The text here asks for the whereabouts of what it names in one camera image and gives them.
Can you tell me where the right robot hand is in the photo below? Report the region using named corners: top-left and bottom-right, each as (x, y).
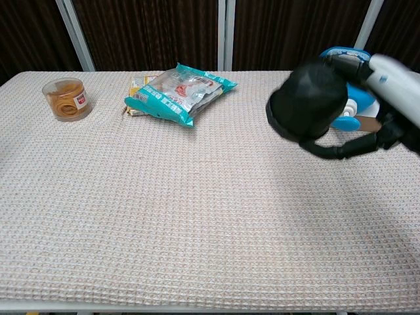
top-left (299, 53), bottom-right (420, 161)

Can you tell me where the black faceted dice cup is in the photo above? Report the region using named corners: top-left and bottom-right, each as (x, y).
top-left (271, 60), bottom-right (348, 138)

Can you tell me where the blue pump bottle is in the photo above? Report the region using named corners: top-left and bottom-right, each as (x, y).
top-left (320, 47), bottom-right (381, 132)

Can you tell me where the white flat cardboard box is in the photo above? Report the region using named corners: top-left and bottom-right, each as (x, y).
top-left (356, 104), bottom-right (384, 133)

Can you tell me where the teal snack bag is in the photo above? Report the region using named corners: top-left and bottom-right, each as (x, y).
top-left (123, 62), bottom-right (238, 129)

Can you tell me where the beige waffle tablecloth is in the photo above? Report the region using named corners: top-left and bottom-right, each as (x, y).
top-left (0, 70), bottom-right (420, 311)

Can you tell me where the dark brown curtain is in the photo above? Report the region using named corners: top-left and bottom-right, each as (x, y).
top-left (0, 0), bottom-right (420, 87)

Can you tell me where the yellow snack packet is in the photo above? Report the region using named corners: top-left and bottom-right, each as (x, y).
top-left (121, 74), bottom-right (161, 118)

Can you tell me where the clear jar of rubber bands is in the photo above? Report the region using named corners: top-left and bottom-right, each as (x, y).
top-left (41, 77), bottom-right (93, 123)

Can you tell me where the white slanted frame post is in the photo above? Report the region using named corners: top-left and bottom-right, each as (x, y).
top-left (54, 0), bottom-right (96, 72)
top-left (353, 0), bottom-right (385, 50)

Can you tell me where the white upright frame post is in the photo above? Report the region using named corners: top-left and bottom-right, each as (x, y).
top-left (217, 0), bottom-right (236, 72)

